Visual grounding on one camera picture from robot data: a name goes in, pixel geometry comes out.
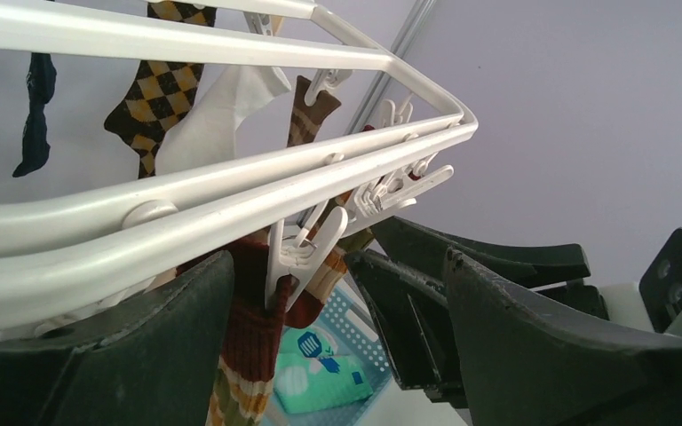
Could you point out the striped brown green sock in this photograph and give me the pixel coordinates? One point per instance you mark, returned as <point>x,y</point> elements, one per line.
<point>306,121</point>

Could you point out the white plastic sock hanger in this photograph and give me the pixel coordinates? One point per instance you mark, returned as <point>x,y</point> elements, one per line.
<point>62,254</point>

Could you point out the blue plastic basket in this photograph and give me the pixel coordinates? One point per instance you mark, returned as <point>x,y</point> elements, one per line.
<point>345,320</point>

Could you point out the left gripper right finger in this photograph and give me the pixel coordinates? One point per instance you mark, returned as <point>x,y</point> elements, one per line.
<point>526,359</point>

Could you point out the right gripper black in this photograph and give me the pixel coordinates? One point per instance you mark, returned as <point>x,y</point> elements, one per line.
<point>424,249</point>

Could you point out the navy sock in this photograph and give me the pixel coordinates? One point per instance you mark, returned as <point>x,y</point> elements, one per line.
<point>40,82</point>

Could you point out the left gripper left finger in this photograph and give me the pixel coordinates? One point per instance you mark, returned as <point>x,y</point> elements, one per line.
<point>150,360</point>

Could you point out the dark argyle sock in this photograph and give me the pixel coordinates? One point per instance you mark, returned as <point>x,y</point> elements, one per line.
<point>161,95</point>

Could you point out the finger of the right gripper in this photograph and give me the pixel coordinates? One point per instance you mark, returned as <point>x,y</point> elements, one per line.
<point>410,313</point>

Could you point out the plain white sock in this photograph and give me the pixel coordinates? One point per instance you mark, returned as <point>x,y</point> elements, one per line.
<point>207,134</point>

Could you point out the green white sock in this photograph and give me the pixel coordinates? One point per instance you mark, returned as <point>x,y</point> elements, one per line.
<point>311,376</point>

